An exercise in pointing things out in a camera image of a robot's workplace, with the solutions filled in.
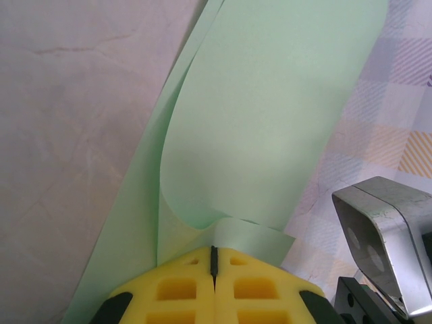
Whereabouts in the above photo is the light green paper sheet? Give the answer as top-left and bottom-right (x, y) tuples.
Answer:
(63, 0), (389, 324)

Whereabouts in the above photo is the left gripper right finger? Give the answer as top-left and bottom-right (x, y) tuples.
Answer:
(215, 246), (342, 324)

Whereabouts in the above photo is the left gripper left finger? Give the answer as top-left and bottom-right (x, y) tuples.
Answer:
(89, 246), (216, 324)

